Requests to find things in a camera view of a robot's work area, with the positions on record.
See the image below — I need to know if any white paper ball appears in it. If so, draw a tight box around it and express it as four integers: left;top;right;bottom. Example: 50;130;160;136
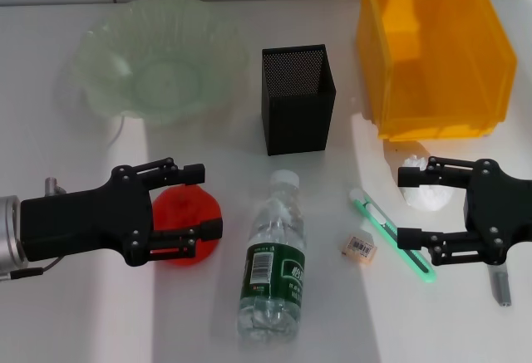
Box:
400;153;452;213

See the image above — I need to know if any green utility knife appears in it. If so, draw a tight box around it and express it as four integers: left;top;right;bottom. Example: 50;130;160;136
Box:
348;188;438;285

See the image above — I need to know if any black mesh pen holder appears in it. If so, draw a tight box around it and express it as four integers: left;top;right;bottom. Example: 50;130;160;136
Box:
260;43;337;157

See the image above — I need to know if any barcode eraser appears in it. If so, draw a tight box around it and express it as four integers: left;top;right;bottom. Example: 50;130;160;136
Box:
339;232;377;267

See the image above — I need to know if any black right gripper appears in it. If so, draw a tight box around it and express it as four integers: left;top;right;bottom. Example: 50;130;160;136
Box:
397;155;532;267

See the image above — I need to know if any left arm connector cable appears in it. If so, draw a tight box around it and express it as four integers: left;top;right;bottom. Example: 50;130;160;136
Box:
0;176;67;282

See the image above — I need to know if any yellow plastic bin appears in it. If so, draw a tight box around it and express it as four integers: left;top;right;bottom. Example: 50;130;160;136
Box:
355;0;519;142

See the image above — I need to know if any red orange toy fruit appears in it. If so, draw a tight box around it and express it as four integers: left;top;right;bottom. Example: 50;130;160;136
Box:
150;184;222;268

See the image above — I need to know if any grey pen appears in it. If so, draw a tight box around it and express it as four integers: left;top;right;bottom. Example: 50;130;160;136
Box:
485;264;513;308

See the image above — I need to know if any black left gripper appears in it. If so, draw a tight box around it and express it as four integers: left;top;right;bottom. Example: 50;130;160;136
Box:
20;156;224;267

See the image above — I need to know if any green label water bottle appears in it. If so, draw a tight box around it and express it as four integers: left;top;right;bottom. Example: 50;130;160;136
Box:
236;169;308;340

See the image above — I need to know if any translucent green fruit plate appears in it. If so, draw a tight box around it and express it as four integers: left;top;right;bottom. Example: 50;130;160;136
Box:
53;0;251;128

